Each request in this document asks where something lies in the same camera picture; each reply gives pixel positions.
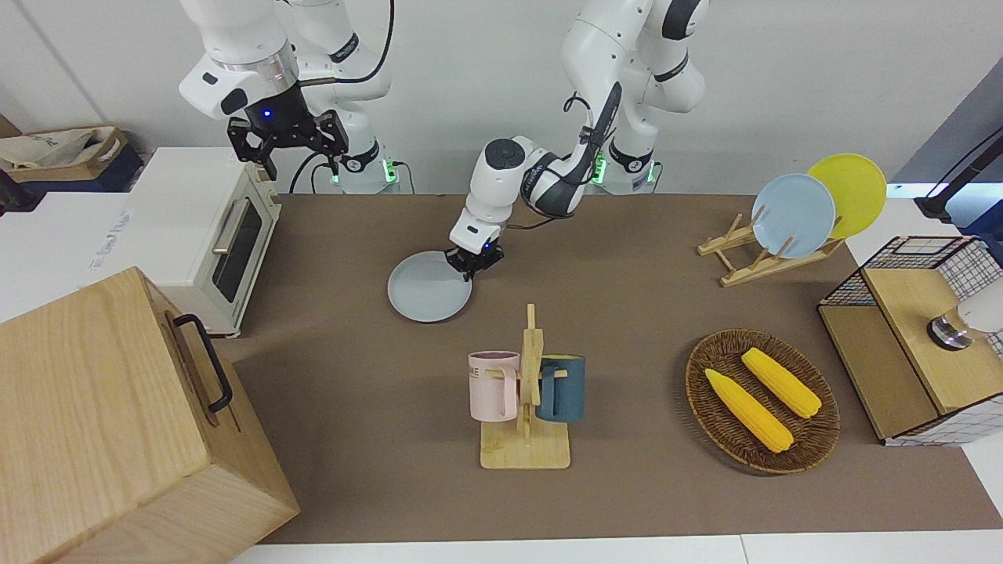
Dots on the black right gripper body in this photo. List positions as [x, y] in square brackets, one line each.
[278, 125]

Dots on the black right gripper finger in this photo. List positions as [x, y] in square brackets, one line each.
[334, 163]
[270, 166]

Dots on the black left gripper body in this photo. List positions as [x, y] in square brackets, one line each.
[474, 258]

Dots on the gray plate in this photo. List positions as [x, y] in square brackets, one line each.
[423, 290]

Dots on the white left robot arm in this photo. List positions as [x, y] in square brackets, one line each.
[595, 47]

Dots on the wooden plate rack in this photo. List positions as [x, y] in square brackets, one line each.
[744, 270]

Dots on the light blue plate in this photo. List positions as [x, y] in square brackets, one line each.
[795, 215]

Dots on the yellow plate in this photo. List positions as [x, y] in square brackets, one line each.
[858, 188]

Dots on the white toaster oven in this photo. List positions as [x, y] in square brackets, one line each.
[192, 204]

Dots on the pink mug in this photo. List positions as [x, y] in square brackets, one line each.
[490, 388]

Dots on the brown table mat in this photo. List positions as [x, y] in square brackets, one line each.
[376, 376]

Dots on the dark blue mug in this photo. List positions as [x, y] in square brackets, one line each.
[566, 388]

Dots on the cardboard box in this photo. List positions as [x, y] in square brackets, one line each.
[102, 160]

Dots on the wooden mug stand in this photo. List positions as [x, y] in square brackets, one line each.
[525, 450]

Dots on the white bag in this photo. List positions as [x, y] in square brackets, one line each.
[55, 145]

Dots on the white printed box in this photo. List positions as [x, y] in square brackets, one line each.
[55, 243]

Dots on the brown wicker basket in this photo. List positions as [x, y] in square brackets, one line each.
[705, 392]

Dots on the yellow corn cob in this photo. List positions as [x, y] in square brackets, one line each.
[783, 384]
[748, 411]

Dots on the black stand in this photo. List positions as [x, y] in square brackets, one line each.
[944, 196]

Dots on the white object with metal base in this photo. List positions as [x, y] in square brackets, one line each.
[983, 309]

